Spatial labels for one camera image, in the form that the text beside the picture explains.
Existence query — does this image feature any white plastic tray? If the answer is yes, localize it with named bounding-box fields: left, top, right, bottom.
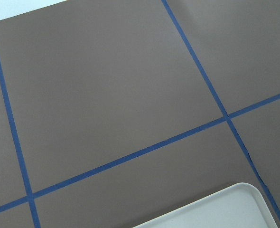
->
left=139, top=182, right=277, bottom=228

